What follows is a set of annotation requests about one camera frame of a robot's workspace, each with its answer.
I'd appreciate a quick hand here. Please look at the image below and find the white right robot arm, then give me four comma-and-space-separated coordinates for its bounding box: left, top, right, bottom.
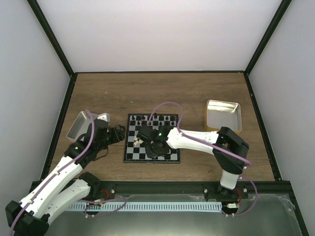
134, 125, 251, 198

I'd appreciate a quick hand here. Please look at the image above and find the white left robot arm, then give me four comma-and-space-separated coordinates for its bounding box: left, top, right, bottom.
5, 118, 126, 236

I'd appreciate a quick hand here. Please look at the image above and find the pile of white chess pieces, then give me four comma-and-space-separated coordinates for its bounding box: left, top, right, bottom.
133, 137, 144, 147

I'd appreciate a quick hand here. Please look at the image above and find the black white chess board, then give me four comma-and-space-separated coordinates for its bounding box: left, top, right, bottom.
124, 113, 180, 164

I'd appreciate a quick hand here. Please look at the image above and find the row of black chess pieces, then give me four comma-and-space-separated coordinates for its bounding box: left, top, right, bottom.
128, 113, 179, 126

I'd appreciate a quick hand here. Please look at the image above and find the pink metal tin box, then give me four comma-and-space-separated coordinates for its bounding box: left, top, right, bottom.
66, 111, 92, 143

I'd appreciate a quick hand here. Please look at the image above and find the gold metal tin box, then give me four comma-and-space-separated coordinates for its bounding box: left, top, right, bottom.
204, 99, 242, 133

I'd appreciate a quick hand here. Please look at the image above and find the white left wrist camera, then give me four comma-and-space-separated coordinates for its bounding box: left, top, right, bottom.
97, 113, 111, 122

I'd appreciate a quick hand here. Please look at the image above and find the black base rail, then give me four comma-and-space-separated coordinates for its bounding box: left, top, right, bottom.
98, 181, 293, 201

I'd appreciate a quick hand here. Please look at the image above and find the light blue cable duct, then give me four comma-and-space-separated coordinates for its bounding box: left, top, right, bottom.
67, 202, 222, 213

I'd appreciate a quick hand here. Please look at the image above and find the black enclosure frame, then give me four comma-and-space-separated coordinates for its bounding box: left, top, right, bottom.
13, 0, 310, 236

